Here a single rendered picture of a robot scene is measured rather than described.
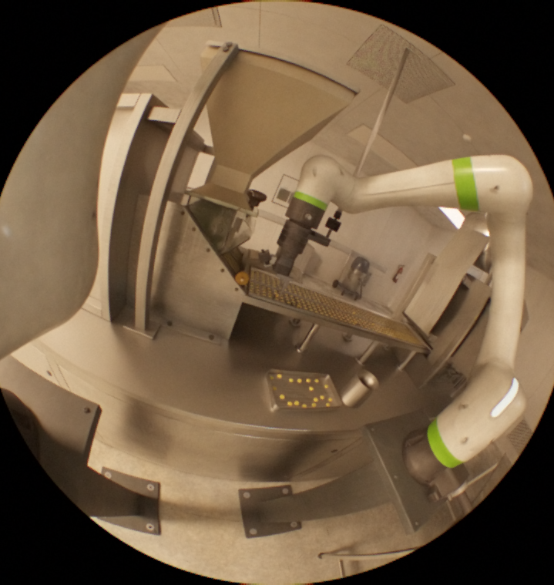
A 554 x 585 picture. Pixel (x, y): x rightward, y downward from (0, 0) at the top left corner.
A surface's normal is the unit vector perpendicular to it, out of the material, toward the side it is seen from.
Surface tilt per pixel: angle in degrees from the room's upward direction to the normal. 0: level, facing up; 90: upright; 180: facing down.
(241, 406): 0
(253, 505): 0
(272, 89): 114
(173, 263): 90
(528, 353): 90
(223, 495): 0
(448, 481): 81
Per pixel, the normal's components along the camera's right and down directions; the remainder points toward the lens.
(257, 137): -0.08, 0.75
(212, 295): 0.08, 0.45
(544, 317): -0.92, -0.31
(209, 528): 0.38, -0.84
